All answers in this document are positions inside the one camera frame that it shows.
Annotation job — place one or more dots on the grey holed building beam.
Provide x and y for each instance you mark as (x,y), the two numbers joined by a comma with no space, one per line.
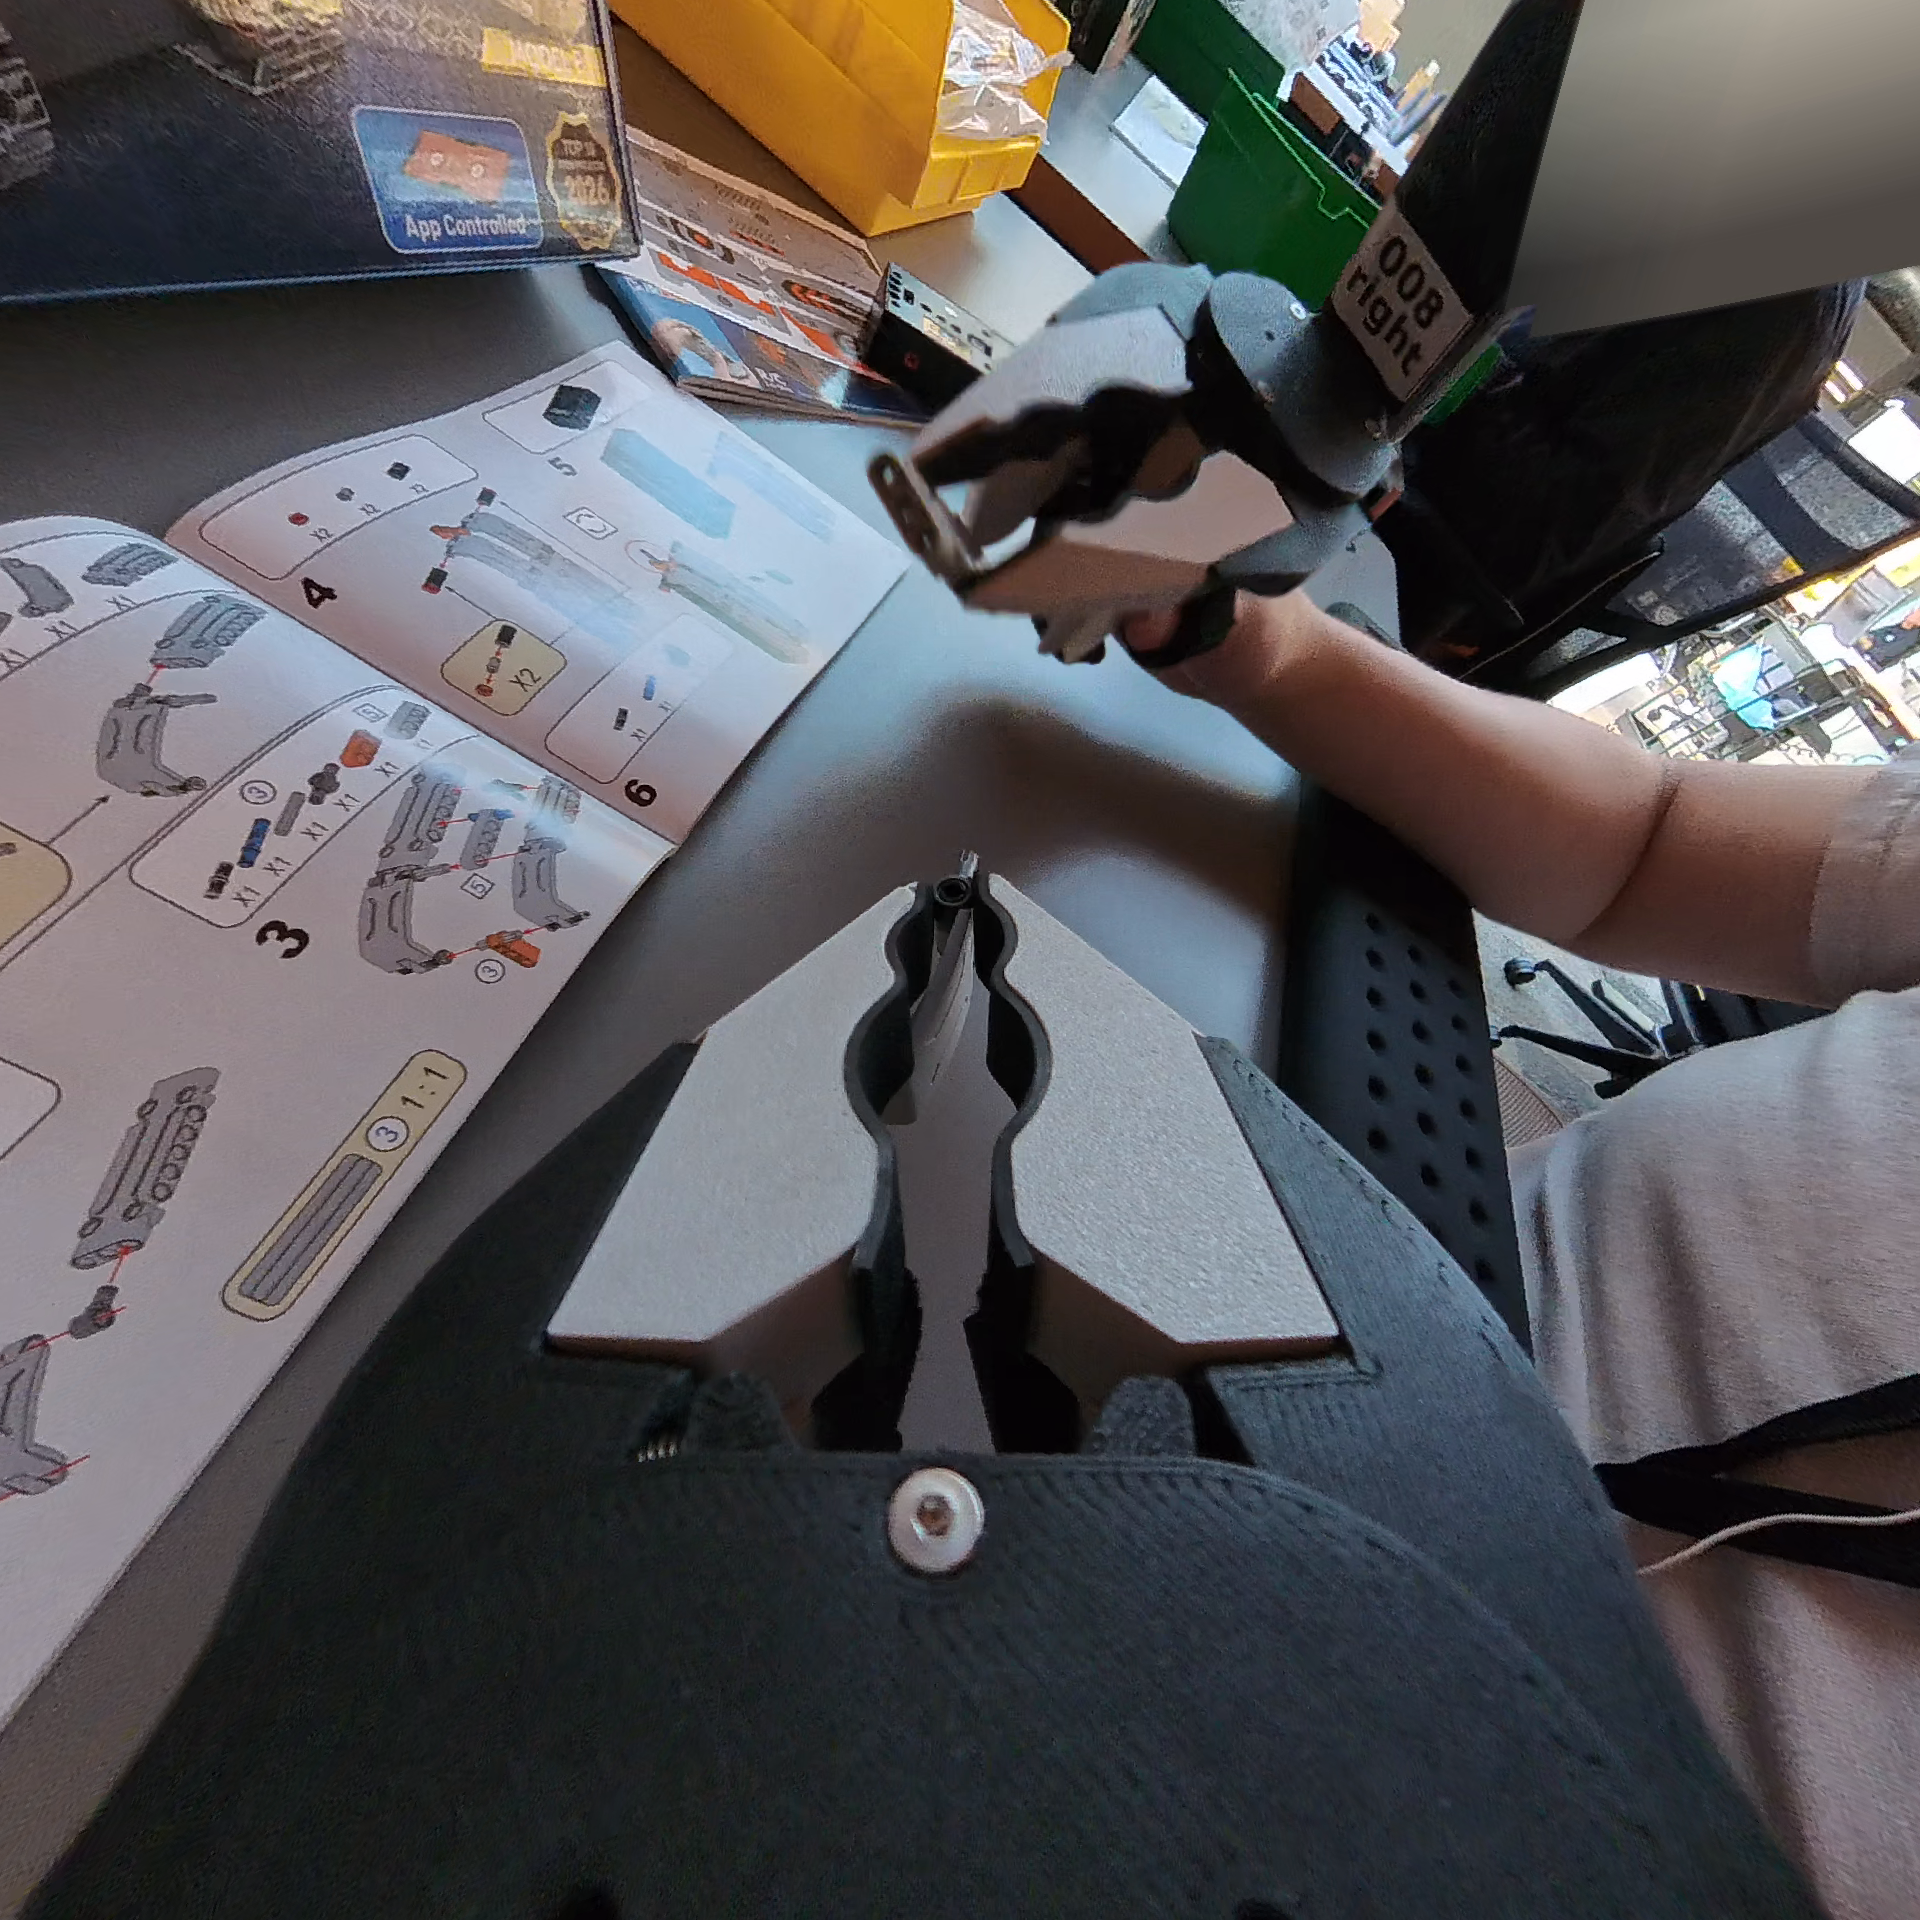
(915,511)

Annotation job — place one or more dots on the open instruction booklet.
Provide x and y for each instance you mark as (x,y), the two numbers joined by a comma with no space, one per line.
(375,629)

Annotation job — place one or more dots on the grey curved building piece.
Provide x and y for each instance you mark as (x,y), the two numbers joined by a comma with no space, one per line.
(938,1020)

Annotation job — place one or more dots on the closed colour booklet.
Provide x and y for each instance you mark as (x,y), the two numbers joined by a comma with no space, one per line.
(751,271)

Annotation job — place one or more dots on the small black electronic box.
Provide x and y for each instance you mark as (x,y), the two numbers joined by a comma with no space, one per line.
(931,340)

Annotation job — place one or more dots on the grey desk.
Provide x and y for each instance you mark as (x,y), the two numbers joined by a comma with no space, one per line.
(975,751)

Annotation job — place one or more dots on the clear plastic bag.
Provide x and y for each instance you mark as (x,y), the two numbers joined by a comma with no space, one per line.
(997,68)

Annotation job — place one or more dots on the person's right hand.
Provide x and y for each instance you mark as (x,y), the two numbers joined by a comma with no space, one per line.
(1259,662)

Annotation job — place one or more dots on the black office chair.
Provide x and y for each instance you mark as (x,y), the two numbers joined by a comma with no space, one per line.
(1650,482)

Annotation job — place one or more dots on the black perforated panel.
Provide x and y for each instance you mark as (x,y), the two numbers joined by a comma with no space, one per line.
(1394,1020)

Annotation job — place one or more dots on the person's right forearm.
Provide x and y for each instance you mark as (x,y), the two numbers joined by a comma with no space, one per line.
(1499,810)

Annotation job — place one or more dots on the person's white shirt torso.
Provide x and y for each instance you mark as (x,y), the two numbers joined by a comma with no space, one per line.
(1770,1231)

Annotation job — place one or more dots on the blue robot kit box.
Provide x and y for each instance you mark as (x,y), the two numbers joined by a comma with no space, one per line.
(224,166)

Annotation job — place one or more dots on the green plastic bin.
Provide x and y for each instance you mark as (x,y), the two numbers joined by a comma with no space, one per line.
(1259,195)

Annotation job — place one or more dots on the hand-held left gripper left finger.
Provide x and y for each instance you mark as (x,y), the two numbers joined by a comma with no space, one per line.
(721,1202)

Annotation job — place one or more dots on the yellow plastic bin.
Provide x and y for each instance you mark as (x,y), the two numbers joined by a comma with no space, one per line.
(840,91)

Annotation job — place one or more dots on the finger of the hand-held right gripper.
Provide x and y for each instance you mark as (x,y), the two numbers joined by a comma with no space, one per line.
(1065,368)
(1140,547)

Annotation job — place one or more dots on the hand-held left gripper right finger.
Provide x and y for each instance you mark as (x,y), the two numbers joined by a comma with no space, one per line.
(1155,1202)

